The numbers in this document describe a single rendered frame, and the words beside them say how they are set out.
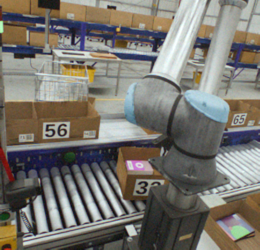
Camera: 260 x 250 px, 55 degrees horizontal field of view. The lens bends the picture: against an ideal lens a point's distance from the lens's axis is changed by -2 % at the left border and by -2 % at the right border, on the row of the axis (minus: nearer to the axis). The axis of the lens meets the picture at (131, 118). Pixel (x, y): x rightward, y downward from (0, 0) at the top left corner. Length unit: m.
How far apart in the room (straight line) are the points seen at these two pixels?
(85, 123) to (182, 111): 0.93
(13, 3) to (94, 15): 1.69
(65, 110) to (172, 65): 1.13
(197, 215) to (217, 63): 0.59
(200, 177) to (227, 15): 0.64
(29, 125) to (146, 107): 0.90
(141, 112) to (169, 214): 0.37
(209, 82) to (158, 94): 0.32
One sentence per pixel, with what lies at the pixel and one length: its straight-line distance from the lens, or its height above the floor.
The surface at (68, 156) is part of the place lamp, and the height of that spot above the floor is 0.82.
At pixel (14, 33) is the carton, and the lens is 5.72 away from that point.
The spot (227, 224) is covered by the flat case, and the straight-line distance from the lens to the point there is 1.46.
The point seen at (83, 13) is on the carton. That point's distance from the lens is 6.14.
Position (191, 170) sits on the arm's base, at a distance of 0.85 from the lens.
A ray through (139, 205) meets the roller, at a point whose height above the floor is 0.75.
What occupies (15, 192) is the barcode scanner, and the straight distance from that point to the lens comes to 0.97.
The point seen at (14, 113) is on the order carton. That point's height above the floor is 0.96.
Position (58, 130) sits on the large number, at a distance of 1.61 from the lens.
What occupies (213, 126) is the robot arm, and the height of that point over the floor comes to 1.41.
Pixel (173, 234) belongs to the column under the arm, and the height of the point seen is 1.00.
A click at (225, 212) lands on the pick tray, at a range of 1.52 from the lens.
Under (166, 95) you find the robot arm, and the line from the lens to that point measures 0.84.
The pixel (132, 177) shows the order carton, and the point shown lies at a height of 0.90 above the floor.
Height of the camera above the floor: 1.69
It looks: 22 degrees down
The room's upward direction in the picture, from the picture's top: 9 degrees clockwise
